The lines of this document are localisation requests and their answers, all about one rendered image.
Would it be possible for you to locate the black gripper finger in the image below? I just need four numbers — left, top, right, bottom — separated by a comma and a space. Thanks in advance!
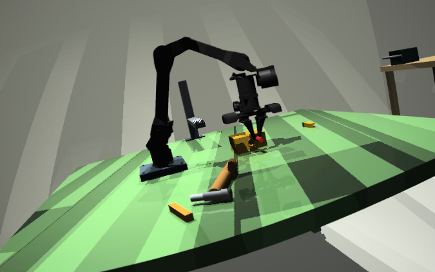
255, 115, 268, 137
239, 119, 256, 140

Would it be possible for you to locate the hammer with grey head and tan handle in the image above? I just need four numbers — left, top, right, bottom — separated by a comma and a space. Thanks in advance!
190, 158, 238, 202

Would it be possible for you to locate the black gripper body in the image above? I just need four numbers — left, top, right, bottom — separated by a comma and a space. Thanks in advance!
222, 90, 282, 124

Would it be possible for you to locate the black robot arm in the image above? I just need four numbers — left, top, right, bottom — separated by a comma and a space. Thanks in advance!
146, 36, 279, 168

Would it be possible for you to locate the brown rectangular block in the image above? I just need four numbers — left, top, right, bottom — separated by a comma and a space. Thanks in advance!
168, 202, 194, 223

